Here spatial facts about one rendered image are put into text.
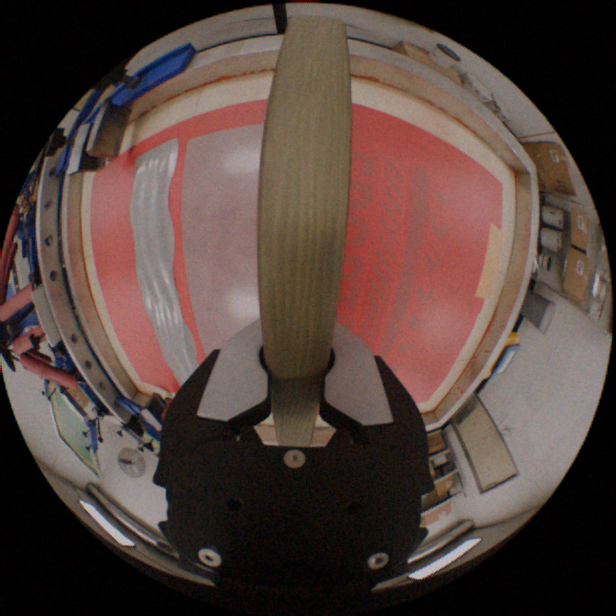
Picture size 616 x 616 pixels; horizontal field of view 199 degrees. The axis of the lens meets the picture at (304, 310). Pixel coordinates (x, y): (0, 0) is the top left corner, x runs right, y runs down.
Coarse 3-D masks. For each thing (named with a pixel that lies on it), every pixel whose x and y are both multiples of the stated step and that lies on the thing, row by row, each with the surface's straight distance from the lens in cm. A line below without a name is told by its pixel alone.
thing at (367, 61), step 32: (192, 64) 26; (224, 64) 24; (256, 64) 24; (352, 64) 23; (384, 64) 23; (416, 64) 26; (160, 96) 29; (416, 96) 26; (448, 96) 26; (480, 128) 30; (512, 160) 36; (64, 192) 45; (64, 224) 43; (64, 256) 44; (512, 256) 36; (512, 288) 35; (96, 320) 43; (512, 320) 37; (96, 352) 47; (480, 352) 38; (128, 384) 50; (448, 416) 48
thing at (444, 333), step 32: (128, 320) 33; (192, 320) 22; (224, 320) 20; (448, 320) 26; (128, 352) 40; (160, 352) 31; (416, 352) 26; (448, 352) 31; (160, 384) 40; (416, 384) 33
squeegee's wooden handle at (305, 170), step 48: (288, 48) 10; (336, 48) 10; (288, 96) 7; (336, 96) 8; (288, 144) 6; (336, 144) 6; (288, 192) 6; (336, 192) 6; (288, 240) 6; (336, 240) 6; (288, 288) 6; (336, 288) 6; (288, 336) 7; (288, 384) 9; (288, 432) 14
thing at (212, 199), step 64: (192, 128) 22; (256, 128) 19; (384, 128) 20; (128, 192) 27; (192, 192) 19; (256, 192) 16; (128, 256) 27; (192, 256) 19; (256, 256) 16; (448, 256) 22
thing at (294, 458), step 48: (240, 432) 6; (336, 432) 6; (192, 480) 6; (240, 480) 6; (288, 480) 6; (336, 480) 6; (384, 480) 6; (192, 528) 6; (240, 528) 6; (288, 528) 6; (336, 528) 6; (384, 528) 6; (240, 576) 6; (288, 576) 6; (336, 576) 6; (384, 576) 7
